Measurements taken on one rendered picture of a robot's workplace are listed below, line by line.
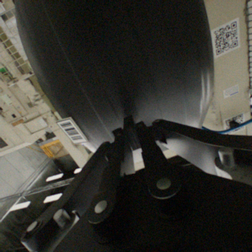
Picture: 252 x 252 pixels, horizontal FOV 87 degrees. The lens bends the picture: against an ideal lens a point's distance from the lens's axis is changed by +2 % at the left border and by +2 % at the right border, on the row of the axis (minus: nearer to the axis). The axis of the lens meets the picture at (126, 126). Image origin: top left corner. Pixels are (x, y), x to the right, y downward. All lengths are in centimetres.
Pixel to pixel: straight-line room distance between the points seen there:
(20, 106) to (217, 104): 471
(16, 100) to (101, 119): 466
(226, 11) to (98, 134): 46
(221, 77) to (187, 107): 29
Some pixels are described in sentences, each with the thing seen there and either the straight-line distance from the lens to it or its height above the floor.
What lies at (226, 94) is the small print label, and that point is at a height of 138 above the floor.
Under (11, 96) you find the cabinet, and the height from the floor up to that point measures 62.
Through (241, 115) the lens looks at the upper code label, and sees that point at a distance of 63.
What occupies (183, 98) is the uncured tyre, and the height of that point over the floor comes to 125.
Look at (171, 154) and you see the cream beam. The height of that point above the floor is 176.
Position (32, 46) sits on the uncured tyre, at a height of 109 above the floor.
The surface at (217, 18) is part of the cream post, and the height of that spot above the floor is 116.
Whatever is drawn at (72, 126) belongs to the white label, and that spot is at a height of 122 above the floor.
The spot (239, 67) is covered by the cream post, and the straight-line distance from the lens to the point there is 57.
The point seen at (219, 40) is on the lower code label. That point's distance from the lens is 52.
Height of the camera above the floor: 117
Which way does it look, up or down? 23 degrees up
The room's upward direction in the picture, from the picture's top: 154 degrees clockwise
